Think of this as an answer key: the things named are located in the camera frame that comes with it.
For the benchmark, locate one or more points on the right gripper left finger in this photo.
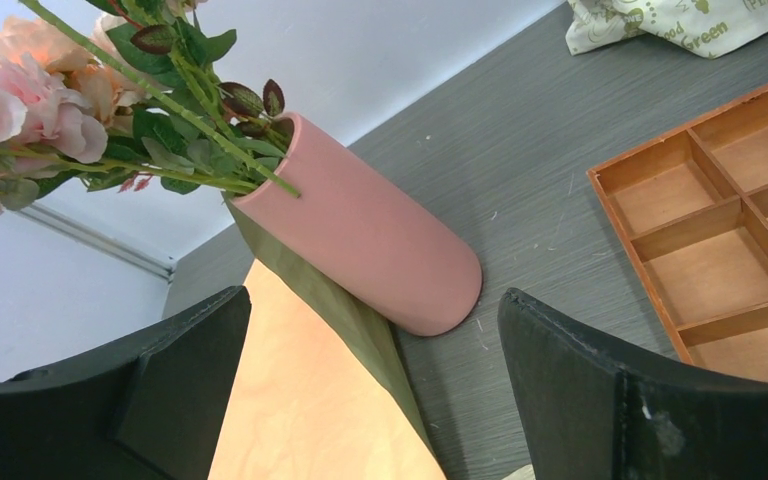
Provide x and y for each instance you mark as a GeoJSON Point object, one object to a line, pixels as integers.
{"type": "Point", "coordinates": [149, 405]}

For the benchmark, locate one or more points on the orange compartment tray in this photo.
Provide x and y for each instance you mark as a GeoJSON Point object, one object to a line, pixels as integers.
{"type": "Point", "coordinates": [690, 208]}

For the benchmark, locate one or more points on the cream printed ribbon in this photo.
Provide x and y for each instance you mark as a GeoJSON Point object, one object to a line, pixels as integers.
{"type": "Point", "coordinates": [524, 473]}

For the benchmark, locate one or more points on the crumpled printed paper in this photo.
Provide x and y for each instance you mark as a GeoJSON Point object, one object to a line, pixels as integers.
{"type": "Point", "coordinates": [706, 28]}

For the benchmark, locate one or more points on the pink cylindrical vase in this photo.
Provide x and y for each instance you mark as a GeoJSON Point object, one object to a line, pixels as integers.
{"type": "Point", "coordinates": [364, 233]}

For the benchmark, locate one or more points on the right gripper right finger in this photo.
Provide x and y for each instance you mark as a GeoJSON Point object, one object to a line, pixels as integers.
{"type": "Point", "coordinates": [594, 406]}

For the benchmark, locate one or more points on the aluminium frame rail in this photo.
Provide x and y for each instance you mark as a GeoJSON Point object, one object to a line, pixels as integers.
{"type": "Point", "coordinates": [99, 241]}

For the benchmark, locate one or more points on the green orange flower bouquet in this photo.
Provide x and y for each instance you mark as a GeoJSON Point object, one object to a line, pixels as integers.
{"type": "Point", "coordinates": [320, 392]}

